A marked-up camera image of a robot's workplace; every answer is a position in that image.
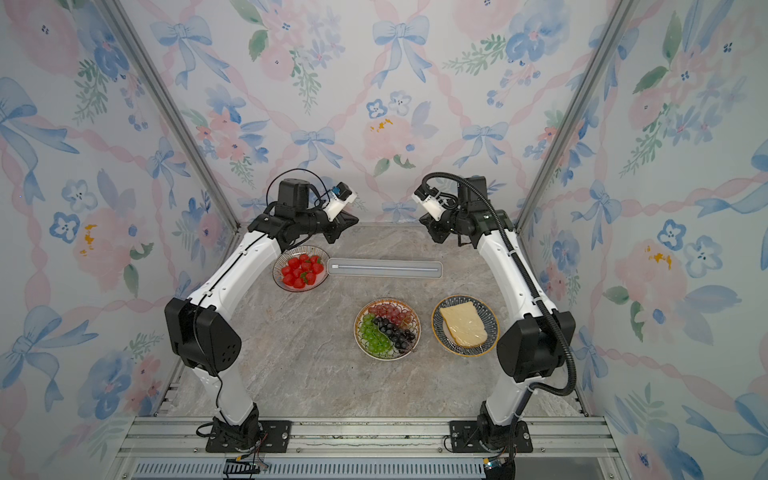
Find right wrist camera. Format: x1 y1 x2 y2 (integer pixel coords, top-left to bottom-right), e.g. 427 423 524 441
412 185 446 221

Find blue yellow-rimmed plate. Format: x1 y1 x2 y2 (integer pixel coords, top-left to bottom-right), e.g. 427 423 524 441
430 294 502 359

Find clear plastic wrap sheet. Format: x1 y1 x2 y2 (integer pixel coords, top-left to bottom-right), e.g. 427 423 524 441
428 292 504 360

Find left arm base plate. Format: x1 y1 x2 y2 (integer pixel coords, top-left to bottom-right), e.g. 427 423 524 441
205 418 293 454

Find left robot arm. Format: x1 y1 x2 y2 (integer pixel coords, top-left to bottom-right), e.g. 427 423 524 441
164 179 359 453

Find glass bowl of strawberries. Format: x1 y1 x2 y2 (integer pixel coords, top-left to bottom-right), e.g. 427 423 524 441
272 245 330 293

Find aluminium front rail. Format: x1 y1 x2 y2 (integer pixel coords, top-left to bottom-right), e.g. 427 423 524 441
106 417 629 479

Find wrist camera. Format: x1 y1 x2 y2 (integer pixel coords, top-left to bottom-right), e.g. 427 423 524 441
412 185 446 221
323 182 357 221

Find plate of grapes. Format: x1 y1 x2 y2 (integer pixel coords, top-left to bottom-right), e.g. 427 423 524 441
354 298 421 361

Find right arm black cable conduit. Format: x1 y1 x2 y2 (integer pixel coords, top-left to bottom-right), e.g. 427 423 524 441
419 171 578 421

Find bread slices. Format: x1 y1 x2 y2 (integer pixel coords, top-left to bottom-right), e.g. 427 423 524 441
439 302 488 348

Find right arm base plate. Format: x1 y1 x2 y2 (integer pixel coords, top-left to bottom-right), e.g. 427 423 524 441
448 418 533 454

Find cream plastic wrap dispenser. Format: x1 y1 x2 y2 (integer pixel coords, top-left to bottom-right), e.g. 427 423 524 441
328 258 443 279

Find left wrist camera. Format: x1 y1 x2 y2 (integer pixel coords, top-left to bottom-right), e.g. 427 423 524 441
323 182 357 221

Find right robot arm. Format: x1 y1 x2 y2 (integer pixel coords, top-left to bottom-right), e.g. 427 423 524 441
413 172 577 455

